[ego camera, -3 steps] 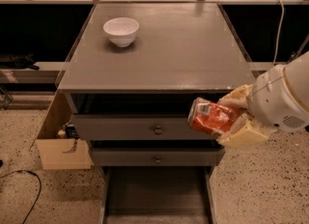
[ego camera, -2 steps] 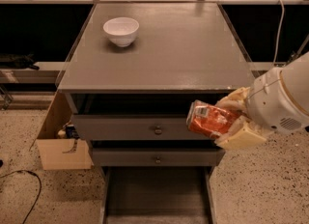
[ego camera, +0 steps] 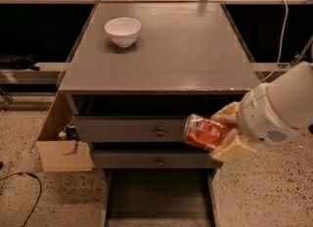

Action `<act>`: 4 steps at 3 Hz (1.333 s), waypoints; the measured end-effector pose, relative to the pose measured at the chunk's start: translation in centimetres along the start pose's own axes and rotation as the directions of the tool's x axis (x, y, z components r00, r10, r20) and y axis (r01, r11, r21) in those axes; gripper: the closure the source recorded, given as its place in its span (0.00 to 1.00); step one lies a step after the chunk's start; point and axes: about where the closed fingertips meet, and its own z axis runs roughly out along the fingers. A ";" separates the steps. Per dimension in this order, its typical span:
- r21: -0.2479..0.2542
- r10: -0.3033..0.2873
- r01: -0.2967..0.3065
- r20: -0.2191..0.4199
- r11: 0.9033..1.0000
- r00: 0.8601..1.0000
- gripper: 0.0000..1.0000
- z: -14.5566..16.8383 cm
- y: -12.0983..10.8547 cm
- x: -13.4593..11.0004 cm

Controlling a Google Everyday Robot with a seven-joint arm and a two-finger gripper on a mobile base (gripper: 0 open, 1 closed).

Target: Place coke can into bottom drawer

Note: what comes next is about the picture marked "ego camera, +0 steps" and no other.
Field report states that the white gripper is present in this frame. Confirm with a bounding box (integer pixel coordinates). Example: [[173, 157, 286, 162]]
[[209, 83, 301, 163]]

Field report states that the crushed red coke can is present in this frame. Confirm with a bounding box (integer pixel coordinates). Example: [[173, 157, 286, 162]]
[[183, 113, 233, 152]]

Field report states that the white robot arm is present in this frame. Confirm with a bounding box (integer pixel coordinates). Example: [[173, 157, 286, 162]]
[[210, 62, 313, 162]]

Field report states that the grey drawer cabinet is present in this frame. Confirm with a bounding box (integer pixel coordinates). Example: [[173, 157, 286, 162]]
[[58, 1, 264, 227]]

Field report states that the open grey bottom drawer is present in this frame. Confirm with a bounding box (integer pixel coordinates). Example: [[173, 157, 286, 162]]
[[100, 169, 221, 227]]

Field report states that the grey top drawer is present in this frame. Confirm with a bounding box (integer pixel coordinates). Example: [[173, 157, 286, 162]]
[[72, 116, 187, 143]]

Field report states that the grey middle drawer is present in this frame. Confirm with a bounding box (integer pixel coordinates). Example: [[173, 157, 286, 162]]
[[93, 150, 222, 169]]

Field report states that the white ceramic bowl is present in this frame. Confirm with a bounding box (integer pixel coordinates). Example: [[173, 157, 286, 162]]
[[105, 18, 141, 48]]

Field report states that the wooden side box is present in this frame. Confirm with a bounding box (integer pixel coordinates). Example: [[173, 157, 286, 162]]
[[35, 94, 94, 172]]

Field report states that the black object on shelf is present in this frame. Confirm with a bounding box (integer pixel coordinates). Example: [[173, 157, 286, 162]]
[[0, 54, 40, 71]]

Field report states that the white hanging cable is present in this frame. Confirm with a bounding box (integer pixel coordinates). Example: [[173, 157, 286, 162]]
[[259, 0, 290, 83]]

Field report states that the black floor cable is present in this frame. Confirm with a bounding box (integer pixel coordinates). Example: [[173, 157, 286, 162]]
[[0, 171, 43, 227]]

